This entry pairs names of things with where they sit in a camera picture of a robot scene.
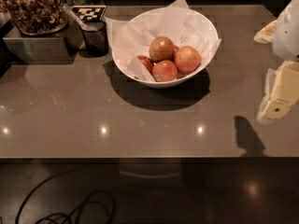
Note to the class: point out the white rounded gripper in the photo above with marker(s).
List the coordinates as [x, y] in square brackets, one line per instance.
[287, 36]

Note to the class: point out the right red apple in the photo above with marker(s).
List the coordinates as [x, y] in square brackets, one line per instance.
[187, 59]

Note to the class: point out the white ceramic bowl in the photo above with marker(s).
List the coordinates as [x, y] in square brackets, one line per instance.
[163, 47]

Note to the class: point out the front red apple with sticker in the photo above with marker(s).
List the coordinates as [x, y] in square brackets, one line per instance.
[165, 71]

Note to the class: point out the top greenish red apple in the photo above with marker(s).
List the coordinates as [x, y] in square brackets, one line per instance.
[161, 48]

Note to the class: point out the left partly hidden red apple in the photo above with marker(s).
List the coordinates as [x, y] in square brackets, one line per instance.
[146, 62]

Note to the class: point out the white tissue paper liner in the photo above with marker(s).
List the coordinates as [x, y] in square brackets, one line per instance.
[185, 26]

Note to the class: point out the black mesh cup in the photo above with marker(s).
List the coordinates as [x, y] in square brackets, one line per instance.
[95, 38]

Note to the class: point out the white plastic utensil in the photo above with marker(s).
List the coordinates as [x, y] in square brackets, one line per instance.
[68, 10]

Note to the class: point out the black white fiducial marker card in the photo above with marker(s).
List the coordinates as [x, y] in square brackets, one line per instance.
[90, 13]

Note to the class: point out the grey metal box stand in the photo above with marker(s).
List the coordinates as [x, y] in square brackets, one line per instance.
[58, 48]

